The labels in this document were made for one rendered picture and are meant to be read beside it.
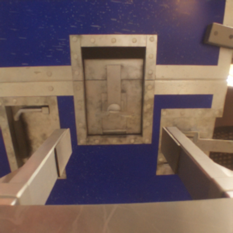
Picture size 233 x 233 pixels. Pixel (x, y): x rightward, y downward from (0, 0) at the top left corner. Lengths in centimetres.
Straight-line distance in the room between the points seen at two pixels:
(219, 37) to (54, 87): 25
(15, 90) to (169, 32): 25
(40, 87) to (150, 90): 17
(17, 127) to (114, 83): 18
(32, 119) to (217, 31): 32
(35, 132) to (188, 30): 30
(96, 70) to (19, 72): 12
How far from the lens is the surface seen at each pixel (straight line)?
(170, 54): 27
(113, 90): 26
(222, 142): 33
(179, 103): 28
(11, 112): 33
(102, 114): 24
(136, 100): 28
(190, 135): 31
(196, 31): 29
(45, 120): 31
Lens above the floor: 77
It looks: 2 degrees up
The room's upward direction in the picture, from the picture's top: 89 degrees clockwise
